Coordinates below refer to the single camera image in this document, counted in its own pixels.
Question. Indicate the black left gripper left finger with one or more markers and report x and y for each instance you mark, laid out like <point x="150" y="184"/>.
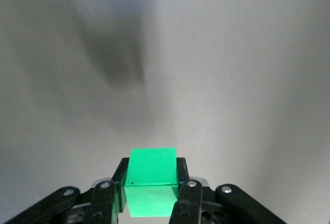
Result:
<point x="103" y="200"/>

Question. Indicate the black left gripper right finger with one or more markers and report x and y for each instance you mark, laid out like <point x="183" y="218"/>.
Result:
<point x="203" y="203"/>

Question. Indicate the green cube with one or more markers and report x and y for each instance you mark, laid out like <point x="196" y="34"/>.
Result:
<point x="152" y="182"/>

